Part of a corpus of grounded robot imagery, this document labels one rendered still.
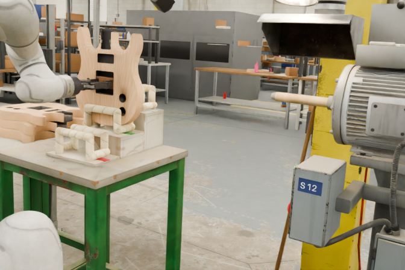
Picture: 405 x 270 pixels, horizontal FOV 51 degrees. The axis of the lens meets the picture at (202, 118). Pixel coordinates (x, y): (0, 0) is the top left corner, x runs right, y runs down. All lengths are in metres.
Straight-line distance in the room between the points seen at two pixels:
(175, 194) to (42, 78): 0.80
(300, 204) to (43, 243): 0.65
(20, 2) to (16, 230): 0.53
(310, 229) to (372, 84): 0.45
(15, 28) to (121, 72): 0.79
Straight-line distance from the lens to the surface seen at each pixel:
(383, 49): 1.33
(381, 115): 1.28
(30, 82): 1.58
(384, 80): 1.32
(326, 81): 2.36
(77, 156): 1.80
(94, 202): 1.59
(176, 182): 1.97
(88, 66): 1.94
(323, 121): 2.38
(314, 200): 1.15
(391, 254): 1.31
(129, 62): 1.79
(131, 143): 1.85
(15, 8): 1.07
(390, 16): 1.48
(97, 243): 1.66
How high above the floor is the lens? 1.43
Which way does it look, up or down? 10 degrees down
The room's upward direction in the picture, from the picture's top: 3 degrees clockwise
